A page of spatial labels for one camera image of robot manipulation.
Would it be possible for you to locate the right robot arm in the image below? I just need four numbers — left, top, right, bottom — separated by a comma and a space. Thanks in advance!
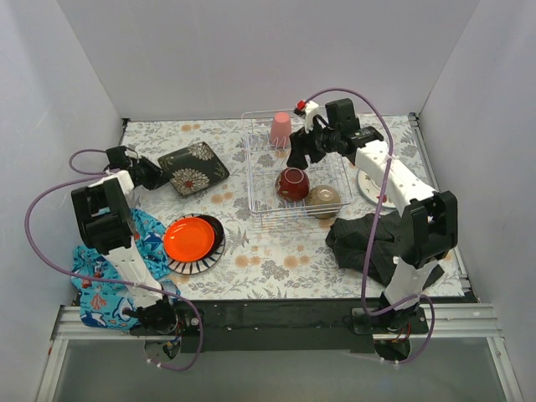
287, 98, 458, 333

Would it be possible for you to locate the pink plastic cup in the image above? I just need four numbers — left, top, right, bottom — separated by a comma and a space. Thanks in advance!
270, 111, 291, 148

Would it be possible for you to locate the black floral square plate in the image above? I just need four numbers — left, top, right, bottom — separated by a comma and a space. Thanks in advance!
157, 142, 229, 197

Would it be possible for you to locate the strawberry pattern white plate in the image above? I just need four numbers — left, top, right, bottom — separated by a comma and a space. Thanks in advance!
357, 170, 396, 210

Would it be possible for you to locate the blue patterned cloth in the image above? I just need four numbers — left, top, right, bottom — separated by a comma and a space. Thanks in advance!
71, 209, 178, 330

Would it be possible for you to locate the black base bar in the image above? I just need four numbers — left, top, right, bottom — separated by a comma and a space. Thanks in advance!
125, 297, 478, 355

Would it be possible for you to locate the black striped cloth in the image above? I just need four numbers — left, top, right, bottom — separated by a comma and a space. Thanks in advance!
325, 211, 446, 288

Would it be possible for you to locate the floral tablecloth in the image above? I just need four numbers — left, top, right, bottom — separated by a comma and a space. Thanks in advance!
98, 112, 472, 302

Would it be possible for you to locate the striped white round plate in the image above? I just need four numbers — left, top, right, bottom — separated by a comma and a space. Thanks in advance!
167, 233, 226, 276

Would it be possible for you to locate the white wire dish rack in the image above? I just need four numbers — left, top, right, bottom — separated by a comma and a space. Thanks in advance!
241, 111, 356, 223

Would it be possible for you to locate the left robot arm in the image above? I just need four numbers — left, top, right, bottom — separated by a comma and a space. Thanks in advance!
71, 146, 178, 335

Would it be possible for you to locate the orange round plate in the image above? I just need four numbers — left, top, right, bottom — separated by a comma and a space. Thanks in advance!
163, 217, 215, 262

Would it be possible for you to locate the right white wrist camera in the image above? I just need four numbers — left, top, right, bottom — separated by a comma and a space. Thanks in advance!
294, 100, 320, 132

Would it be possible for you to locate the black round plate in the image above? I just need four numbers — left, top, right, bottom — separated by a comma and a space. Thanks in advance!
198, 214, 224, 259

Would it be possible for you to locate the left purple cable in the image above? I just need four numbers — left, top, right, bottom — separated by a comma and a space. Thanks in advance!
23, 148, 206, 372

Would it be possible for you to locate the red floral bowl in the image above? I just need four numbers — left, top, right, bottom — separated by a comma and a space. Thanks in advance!
275, 167, 310, 202

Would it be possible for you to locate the beige bowl black inside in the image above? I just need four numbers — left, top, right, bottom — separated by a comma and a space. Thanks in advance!
305, 185, 342, 219

